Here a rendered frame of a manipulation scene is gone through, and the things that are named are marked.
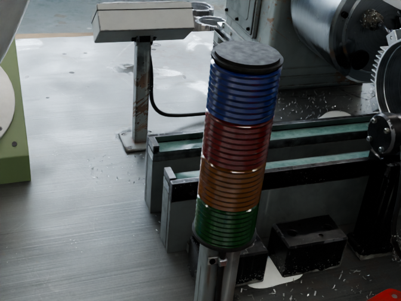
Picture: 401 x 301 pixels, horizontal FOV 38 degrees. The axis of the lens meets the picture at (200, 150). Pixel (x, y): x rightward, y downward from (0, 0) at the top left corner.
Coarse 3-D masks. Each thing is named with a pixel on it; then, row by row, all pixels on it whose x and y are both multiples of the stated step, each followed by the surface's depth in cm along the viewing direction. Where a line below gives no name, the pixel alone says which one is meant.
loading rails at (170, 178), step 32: (288, 128) 100; (320, 128) 102; (352, 128) 103; (160, 160) 91; (192, 160) 93; (288, 160) 92; (320, 160) 92; (352, 160) 91; (160, 192) 95; (192, 192) 83; (288, 192) 90; (320, 192) 92; (352, 192) 94; (256, 224) 91
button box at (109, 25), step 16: (96, 16) 99; (112, 16) 98; (128, 16) 99; (144, 16) 100; (160, 16) 101; (176, 16) 102; (192, 16) 103; (96, 32) 100; (112, 32) 98; (128, 32) 100; (144, 32) 101; (160, 32) 102; (176, 32) 103
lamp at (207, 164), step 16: (208, 176) 52; (224, 176) 51; (240, 176) 51; (256, 176) 52; (208, 192) 53; (224, 192) 52; (240, 192) 51; (256, 192) 53; (224, 208) 52; (240, 208) 53
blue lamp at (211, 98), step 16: (224, 80) 47; (240, 80) 46; (256, 80) 46; (272, 80) 47; (208, 96) 49; (224, 96) 47; (240, 96) 47; (256, 96) 47; (272, 96) 48; (224, 112) 48; (240, 112) 47; (256, 112) 47; (272, 112) 49
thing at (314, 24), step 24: (312, 0) 117; (336, 0) 110; (360, 0) 109; (312, 24) 118; (336, 24) 111; (360, 24) 112; (312, 48) 124; (336, 48) 113; (360, 48) 115; (360, 72) 119
